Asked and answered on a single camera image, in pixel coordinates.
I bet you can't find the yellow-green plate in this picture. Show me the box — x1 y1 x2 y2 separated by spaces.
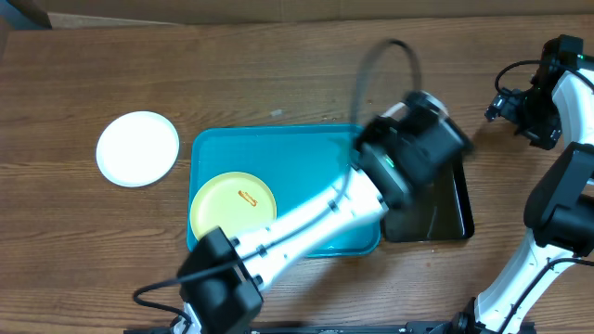
189 172 277 239

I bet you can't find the white plate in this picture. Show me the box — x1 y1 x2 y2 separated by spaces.
96 110 180 187

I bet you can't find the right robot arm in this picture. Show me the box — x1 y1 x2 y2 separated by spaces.
430 34 593 333

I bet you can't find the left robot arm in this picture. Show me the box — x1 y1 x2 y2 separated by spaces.
171 91 471 333

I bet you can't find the teal plastic tray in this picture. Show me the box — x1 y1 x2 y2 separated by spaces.
186 122 382 259

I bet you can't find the black water basin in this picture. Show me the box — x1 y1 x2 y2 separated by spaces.
381 160 474 243

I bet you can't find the small white scrap on table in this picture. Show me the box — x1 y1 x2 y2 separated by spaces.
270 109 283 117

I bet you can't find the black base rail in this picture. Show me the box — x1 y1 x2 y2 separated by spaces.
123 321 537 334

